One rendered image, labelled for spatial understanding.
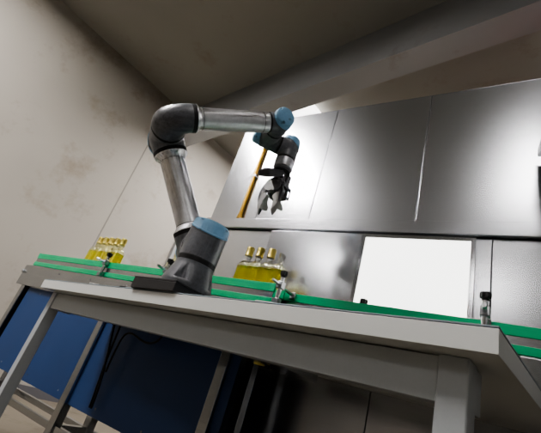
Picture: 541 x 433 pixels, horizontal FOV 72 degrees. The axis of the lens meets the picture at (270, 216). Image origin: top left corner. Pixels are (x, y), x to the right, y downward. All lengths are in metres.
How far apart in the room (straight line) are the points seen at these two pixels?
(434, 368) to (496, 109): 1.53
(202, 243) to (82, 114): 3.42
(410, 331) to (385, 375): 0.09
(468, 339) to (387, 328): 0.11
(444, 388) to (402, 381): 0.06
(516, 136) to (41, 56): 3.97
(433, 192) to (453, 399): 1.24
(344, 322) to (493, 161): 1.29
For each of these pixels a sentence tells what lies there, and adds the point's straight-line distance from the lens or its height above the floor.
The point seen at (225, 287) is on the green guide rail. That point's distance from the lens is 1.51.
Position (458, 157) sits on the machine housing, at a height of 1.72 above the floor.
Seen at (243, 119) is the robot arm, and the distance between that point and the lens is 1.31.
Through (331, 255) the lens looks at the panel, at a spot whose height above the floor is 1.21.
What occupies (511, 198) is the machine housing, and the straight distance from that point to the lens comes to 1.68.
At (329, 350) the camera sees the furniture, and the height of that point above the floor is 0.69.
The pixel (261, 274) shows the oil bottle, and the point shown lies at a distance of 1.58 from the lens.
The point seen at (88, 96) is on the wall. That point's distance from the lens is 4.46.
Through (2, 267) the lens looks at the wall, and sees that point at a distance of 3.95.
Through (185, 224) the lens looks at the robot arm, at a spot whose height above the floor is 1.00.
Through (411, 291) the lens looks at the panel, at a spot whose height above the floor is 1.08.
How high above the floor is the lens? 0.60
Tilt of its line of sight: 25 degrees up
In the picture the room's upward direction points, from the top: 18 degrees clockwise
